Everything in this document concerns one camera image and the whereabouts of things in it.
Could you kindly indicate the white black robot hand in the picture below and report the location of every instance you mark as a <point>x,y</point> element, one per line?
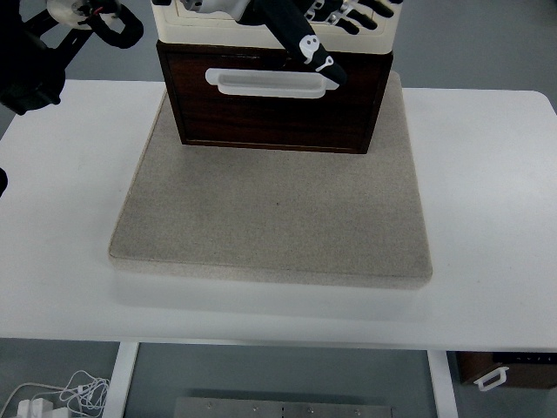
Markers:
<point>296,35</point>

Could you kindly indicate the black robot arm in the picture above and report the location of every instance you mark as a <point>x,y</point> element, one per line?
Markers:
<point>30,74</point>

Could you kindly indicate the cream cabinet upper body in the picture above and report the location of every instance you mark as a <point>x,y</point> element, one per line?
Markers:
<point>209,35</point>

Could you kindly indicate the dark brown cabinet base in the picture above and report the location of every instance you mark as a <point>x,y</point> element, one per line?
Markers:
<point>162,69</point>

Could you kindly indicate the grey fabric mat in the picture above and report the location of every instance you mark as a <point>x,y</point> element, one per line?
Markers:
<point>270,217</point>

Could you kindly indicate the white table leg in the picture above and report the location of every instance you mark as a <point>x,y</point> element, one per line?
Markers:
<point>122,383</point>
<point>441,387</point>

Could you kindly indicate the brown wooden box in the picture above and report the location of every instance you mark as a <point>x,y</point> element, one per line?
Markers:
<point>531,374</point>

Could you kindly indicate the white power adapter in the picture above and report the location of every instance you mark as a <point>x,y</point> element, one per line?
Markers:
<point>32,408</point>

